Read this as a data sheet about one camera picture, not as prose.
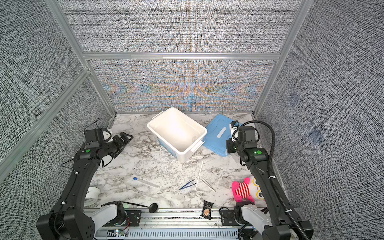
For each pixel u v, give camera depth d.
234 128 0.67
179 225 0.73
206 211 0.75
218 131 1.07
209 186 0.84
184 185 0.84
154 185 0.84
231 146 0.67
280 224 0.38
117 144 0.69
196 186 0.84
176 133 0.97
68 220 0.38
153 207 0.76
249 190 0.76
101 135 0.63
